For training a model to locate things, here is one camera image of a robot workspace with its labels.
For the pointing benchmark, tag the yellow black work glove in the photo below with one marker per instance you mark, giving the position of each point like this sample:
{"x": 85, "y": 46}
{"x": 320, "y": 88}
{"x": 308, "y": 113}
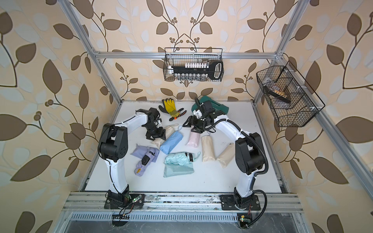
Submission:
{"x": 168, "y": 107}

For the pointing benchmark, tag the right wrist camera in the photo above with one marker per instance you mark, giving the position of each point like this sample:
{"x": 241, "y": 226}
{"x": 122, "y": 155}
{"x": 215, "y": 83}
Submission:
{"x": 199, "y": 113}

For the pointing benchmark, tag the blue sleeved umbrella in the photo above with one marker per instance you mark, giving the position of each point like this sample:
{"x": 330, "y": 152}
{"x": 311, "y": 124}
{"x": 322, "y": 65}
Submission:
{"x": 171, "y": 142}

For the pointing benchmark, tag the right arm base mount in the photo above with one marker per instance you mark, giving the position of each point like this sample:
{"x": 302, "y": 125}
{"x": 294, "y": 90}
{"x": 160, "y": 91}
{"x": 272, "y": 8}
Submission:
{"x": 236, "y": 202}

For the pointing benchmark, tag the green plastic tool case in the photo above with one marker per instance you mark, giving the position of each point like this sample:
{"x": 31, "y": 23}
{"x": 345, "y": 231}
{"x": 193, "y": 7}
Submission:
{"x": 218, "y": 106}

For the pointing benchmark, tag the aluminium front rail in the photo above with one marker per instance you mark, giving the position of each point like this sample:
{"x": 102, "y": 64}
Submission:
{"x": 178, "y": 202}

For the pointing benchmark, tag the right wire basket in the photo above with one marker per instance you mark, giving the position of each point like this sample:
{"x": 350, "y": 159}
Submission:
{"x": 305, "y": 102}

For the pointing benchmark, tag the purple umbrella sleeve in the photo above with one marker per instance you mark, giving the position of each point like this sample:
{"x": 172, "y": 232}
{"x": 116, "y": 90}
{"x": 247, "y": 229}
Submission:
{"x": 140, "y": 151}

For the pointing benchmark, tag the cream sleeved umbrella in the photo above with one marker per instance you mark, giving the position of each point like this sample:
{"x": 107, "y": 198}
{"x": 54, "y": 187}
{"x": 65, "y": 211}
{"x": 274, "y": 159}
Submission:
{"x": 227, "y": 155}
{"x": 208, "y": 149}

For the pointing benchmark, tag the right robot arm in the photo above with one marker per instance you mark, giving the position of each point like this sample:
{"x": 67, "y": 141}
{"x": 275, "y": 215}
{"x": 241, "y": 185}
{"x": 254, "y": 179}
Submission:
{"x": 249, "y": 150}

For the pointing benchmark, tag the mint green umbrella sleeve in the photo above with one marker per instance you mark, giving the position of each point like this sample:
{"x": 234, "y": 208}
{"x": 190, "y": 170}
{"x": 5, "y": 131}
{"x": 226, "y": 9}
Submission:
{"x": 177, "y": 170}

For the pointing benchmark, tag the orange black pliers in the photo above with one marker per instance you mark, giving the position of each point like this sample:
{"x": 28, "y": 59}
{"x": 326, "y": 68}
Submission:
{"x": 181, "y": 113}

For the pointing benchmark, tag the purple umbrella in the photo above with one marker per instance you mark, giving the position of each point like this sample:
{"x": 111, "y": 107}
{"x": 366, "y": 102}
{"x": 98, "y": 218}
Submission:
{"x": 142, "y": 165}

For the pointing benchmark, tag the pink sleeved umbrella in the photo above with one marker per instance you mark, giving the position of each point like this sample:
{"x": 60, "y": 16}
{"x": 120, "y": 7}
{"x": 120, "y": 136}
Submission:
{"x": 193, "y": 140}

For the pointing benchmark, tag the tool in right basket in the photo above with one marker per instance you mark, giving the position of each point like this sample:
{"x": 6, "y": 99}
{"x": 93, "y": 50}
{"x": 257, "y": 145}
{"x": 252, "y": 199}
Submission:
{"x": 277, "y": 94}

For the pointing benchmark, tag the cream sleeved umbrella middle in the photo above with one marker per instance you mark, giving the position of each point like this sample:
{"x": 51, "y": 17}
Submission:
{"x": 208, "y": 149}

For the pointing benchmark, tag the cream sleeved umbrella right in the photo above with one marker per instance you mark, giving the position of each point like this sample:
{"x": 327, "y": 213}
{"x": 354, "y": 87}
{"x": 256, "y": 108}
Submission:
{"x": 227, "y": 155}

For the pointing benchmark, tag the back wire basket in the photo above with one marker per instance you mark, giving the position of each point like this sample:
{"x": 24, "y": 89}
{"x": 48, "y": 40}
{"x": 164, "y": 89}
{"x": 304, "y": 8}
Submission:
{"x": 181, "y": 55}

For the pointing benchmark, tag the black socket set holder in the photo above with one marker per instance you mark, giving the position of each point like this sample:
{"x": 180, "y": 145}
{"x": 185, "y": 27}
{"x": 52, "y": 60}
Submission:
{"x": 210, "y": 70}

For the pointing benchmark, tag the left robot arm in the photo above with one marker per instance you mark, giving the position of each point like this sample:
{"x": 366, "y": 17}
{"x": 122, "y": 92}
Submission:
{"x": 113, "y": 143}

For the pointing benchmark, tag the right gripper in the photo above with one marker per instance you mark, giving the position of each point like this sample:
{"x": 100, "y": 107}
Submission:
{"x": 191, "y": 120}

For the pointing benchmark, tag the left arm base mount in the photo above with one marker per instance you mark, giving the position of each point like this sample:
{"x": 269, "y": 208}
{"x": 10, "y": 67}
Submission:
{"x": 121, "y": 201}

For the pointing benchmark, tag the wire basket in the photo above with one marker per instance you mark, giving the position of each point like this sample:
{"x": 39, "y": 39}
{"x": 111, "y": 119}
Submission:
{"x": 181, "y": 55}
{"x": 305, "y": 102}

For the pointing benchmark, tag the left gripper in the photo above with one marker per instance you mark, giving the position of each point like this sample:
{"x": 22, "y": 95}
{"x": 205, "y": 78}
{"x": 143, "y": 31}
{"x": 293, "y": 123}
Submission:
{"x": 160, "y": 133}

